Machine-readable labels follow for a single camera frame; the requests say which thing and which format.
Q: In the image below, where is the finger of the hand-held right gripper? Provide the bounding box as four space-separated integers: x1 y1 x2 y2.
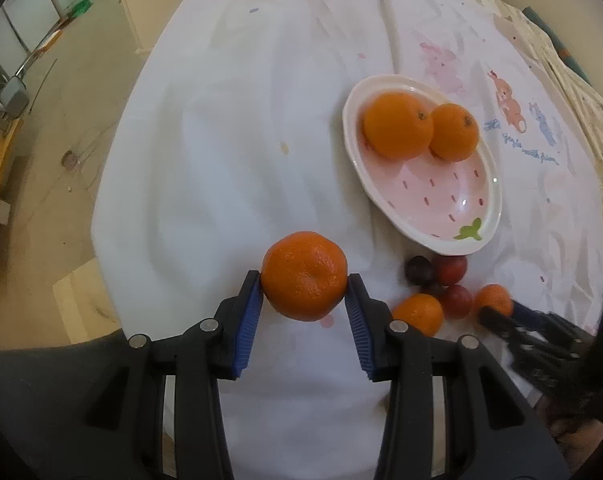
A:
478 305 557 391
510 300 589 348

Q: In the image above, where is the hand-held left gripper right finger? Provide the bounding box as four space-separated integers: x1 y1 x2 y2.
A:
344 274 572 480

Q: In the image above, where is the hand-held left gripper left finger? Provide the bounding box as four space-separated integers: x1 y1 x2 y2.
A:
72 270 265 480

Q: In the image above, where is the small orange mandarin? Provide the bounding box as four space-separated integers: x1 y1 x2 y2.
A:
391 293 445 338
260 231 349 322
474 284 514 318

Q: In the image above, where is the red plum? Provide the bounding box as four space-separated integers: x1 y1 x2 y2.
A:
434 255 469 286
440 284 475 319

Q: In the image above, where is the pink strawberry-pattern oval plate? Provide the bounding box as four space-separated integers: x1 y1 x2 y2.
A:
342 74 503 256

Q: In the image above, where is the person's right forearm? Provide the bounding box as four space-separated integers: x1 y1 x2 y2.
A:
536 395 603 466

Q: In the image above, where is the white printed tablecloth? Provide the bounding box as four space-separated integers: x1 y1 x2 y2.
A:
89 0 603 480

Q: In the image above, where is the light wooden board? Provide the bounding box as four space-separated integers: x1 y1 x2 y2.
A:
52 255 122 336

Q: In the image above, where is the medium orange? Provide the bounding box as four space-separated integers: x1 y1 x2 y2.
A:
428 103 481 163

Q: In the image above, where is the large orange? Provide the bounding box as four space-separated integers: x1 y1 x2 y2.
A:
363 91 435 160

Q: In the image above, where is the floral bedsheet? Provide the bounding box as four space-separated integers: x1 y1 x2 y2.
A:
494 0 603 233

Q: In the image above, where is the teal cloth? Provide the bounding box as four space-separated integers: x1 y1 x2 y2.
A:
521 6 593 86

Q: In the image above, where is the grey box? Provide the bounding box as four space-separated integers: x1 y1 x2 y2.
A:
0 75 31 113

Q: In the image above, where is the white furniture panel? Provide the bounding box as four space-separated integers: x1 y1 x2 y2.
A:
114 0 155 56

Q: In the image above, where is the chrome pole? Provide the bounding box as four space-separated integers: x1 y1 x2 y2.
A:
12 25 65 81

